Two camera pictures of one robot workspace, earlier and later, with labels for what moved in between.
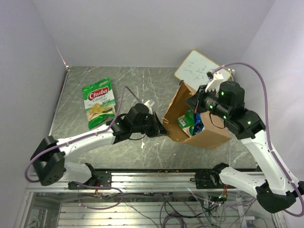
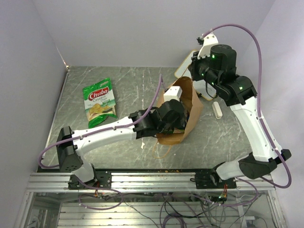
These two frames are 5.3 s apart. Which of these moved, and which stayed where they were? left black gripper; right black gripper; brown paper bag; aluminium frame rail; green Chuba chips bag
Moved: right black gripper; left black gripper; brown paper bag
Stayed: green Chuba chips bag; aluminium frame rail
